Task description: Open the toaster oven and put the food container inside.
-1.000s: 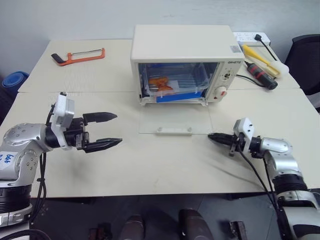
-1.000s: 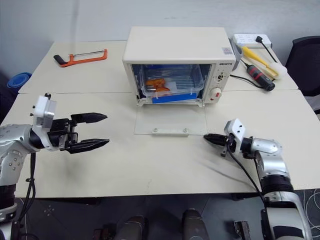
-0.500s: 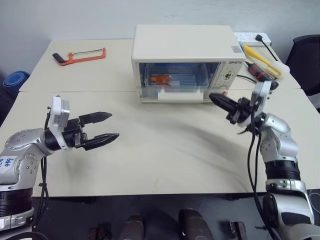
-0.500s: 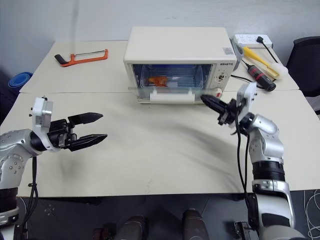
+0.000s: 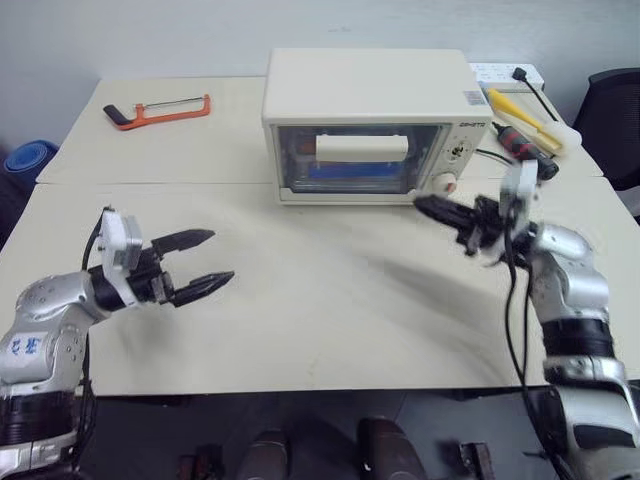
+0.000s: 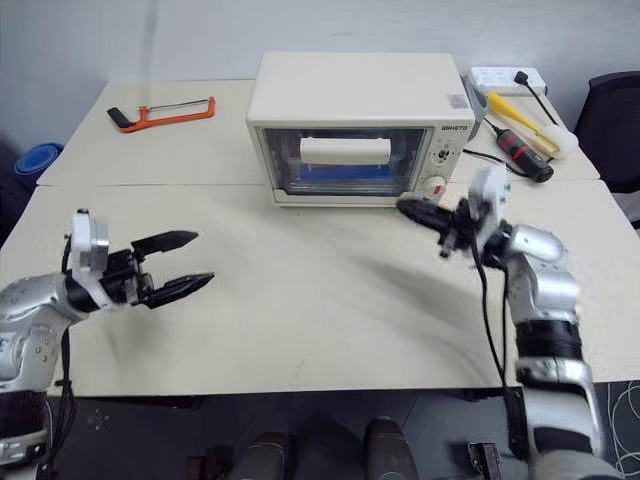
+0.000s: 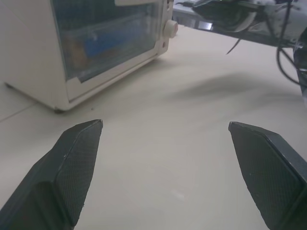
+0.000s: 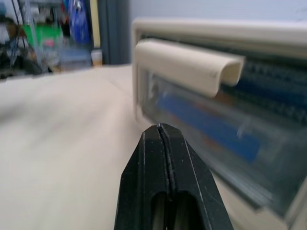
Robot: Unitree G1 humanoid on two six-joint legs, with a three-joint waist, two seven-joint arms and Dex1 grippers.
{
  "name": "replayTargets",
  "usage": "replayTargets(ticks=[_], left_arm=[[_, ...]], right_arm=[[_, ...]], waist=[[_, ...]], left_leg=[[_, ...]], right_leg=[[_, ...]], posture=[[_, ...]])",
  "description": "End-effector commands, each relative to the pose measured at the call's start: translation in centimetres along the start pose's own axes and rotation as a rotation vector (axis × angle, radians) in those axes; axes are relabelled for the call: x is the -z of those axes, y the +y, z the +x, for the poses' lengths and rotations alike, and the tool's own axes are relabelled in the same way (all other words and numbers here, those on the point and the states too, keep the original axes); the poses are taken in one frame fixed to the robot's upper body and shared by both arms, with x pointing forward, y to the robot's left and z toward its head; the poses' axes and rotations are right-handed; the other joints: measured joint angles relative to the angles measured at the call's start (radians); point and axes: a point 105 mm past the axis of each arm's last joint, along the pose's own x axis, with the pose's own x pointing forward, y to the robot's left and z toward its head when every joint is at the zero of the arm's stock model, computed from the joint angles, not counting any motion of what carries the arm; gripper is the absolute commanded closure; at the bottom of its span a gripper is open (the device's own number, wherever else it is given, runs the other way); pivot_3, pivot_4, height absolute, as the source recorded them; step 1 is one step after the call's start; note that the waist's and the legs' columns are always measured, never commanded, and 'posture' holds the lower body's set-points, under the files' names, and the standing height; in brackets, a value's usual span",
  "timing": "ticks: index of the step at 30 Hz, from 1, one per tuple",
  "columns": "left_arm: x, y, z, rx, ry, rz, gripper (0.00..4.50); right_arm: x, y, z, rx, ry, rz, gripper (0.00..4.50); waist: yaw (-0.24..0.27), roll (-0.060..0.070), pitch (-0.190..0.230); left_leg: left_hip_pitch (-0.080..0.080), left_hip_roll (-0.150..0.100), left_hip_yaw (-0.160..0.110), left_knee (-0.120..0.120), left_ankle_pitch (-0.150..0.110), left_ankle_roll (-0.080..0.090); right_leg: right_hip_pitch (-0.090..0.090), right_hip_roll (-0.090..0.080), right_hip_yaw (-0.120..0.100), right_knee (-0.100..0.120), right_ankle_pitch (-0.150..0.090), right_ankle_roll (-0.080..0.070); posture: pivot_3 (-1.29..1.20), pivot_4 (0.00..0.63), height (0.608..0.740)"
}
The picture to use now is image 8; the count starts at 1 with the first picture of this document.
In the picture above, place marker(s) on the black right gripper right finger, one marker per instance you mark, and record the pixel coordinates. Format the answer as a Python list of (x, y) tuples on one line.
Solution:
[(192, 187)]

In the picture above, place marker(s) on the glass oven door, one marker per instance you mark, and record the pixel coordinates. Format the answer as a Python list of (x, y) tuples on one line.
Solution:
[(216, 134)]

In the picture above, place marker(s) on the cream toaster oven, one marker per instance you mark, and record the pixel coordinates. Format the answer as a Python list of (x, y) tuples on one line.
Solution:
[(239, 33)]

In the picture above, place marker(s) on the blue bag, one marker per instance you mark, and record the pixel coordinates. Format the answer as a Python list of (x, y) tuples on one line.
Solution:
[(80, 21)]

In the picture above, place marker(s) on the grey vertical pillar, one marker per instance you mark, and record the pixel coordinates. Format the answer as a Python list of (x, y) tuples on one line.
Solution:
[(115, 31)]

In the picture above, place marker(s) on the green box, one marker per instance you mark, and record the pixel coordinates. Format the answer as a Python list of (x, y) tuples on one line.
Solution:
[(45, 38)]

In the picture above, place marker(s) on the yellow vertical post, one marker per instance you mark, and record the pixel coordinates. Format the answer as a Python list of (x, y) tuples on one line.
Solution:
[(95, 22)]

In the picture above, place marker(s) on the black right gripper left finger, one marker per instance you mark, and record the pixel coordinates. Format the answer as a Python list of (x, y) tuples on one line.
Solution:
[(141, 182)]

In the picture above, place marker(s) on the clear plastic cup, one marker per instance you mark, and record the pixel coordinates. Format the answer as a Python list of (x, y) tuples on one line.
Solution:
[(96, 57)]

